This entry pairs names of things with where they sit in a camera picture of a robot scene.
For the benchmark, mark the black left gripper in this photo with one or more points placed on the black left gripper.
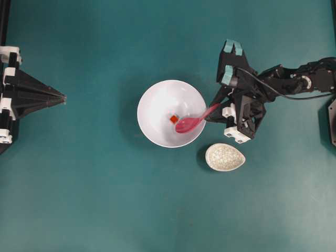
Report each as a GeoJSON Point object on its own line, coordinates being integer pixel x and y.
{"type": "Point", "coordinates": [23, 103]}

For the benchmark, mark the small red block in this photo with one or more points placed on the small red block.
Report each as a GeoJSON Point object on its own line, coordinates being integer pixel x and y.
{"type": "Point", "coordinates": [174, 119]}

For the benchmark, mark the black frame post left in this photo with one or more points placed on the black frame post left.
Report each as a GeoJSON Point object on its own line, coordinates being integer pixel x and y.
{"type": "Point", "coordinates": [4, 17]}

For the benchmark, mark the white round bowl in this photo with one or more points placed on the white round bowl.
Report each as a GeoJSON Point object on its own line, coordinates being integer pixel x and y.
{"type": "Point", "coordinates": [162, 101]}

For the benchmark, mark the pink plastic spoon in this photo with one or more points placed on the pink plastic spoon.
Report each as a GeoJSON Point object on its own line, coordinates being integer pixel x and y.
{"type": "Point", "coordinates": [186, 125]}

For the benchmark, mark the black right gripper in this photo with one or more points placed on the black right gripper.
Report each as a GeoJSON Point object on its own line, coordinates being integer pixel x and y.
{"type": "Point", "coordinates": [240, 101]}

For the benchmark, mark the speckled egg-shaped spoon rest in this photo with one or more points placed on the speckled egg-shaped spoon rest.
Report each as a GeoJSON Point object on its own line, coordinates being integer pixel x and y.
{"type": "Point", "coordinates": [223, 157]}

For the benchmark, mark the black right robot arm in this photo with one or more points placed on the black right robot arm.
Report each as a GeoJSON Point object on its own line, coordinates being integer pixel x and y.
{"type": "Point", "coordinates": [279, 81]}

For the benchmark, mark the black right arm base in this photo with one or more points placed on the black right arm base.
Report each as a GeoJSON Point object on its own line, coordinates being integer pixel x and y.
{"type": "Point", "coordinates": [326, 116]}

